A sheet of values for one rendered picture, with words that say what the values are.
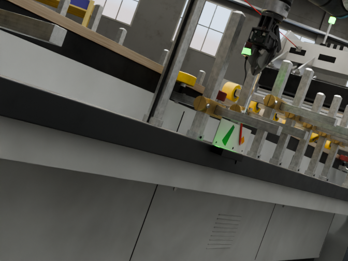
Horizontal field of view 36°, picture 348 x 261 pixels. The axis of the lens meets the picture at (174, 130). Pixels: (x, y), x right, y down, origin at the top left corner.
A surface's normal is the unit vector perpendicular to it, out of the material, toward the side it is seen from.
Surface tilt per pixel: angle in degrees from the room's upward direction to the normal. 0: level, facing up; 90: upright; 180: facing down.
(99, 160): 90
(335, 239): 90
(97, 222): 90
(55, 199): 90
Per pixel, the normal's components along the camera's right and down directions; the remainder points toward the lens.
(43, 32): -0.52, -0.18
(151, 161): 0.78, 0.29
